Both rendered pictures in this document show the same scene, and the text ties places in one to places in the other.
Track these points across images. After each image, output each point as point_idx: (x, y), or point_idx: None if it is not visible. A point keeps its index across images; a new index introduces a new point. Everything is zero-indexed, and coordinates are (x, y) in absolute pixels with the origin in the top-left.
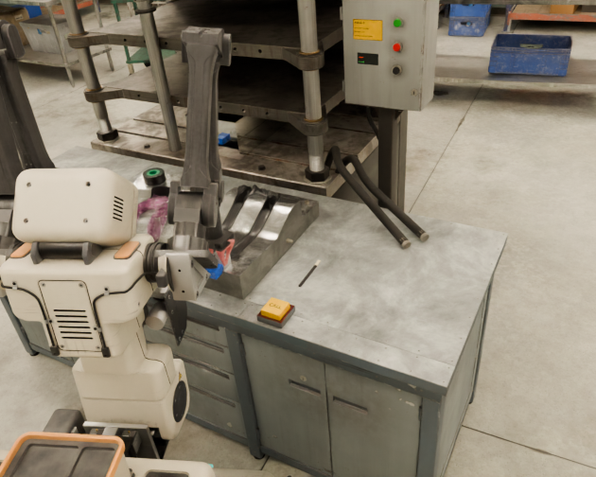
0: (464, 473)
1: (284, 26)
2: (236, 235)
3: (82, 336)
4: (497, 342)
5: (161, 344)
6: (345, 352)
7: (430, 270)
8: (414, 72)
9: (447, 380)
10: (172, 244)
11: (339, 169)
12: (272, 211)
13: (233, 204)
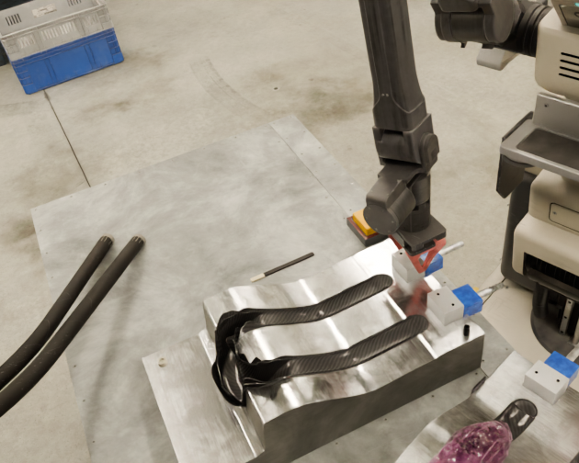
0: None
1: None
2: (343, 325)
3: None
4: (28, 442)
5: (542, 189)
6: (339, 163)
7: (162, 205)
8: None
9: (287, 117)
10: (518, 0)
11: (43, 368)
12: (260, 307)
13: (305, 373)
